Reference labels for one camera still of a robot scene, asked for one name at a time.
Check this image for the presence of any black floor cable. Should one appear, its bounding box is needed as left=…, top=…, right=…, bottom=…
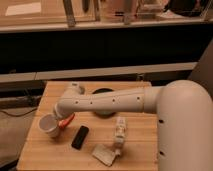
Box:
left=0, top=107, right=38, bottom=118

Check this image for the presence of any white ceramic cup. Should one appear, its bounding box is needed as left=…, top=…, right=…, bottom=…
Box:
left=39, top=114, right=60, bottom=138

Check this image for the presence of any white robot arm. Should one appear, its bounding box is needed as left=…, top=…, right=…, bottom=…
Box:
left=54, top=80, right=213, bottom=171

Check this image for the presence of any white plastic bottle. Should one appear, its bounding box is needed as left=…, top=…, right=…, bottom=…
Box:
left=114, top=117, right=126, bottom=148

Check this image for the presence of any black round plate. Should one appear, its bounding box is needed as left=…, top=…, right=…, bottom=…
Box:
left=92, top=88, right=116, bottom=118

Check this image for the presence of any black rectangular block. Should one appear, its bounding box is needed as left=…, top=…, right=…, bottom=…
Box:
left=71, top=126, right=89, bottom=150

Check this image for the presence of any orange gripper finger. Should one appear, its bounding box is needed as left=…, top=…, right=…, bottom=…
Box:
left=59, top=114, right=75, bottom=129

